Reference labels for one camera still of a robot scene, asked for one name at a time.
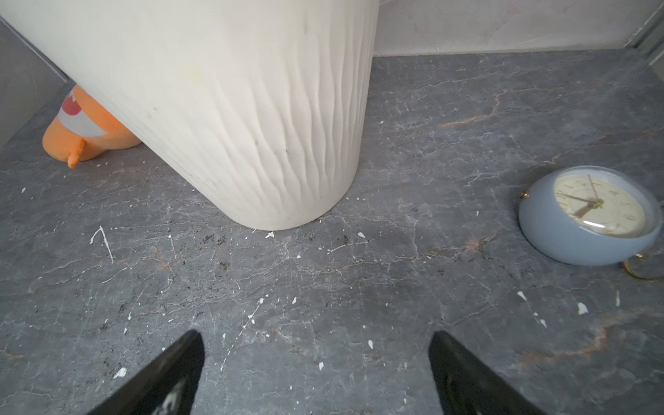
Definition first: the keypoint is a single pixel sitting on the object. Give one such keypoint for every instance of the orange shark plush toy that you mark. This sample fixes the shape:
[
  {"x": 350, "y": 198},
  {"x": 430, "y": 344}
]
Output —
[{"x": 83, "y": 129}]

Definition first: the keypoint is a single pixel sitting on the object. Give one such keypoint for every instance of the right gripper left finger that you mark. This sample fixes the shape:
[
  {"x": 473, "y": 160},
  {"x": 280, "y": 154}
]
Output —
[{"x": 166, "y": 386}]

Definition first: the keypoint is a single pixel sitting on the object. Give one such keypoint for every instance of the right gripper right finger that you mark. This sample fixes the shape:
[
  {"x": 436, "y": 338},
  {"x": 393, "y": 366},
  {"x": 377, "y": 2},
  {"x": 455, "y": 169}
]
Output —
[{"x": 466, "y": 385}]

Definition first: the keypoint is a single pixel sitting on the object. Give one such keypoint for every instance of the cream ribbed trash bin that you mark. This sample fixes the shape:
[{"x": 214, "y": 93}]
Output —
[{"x": 260, "y": 105}]

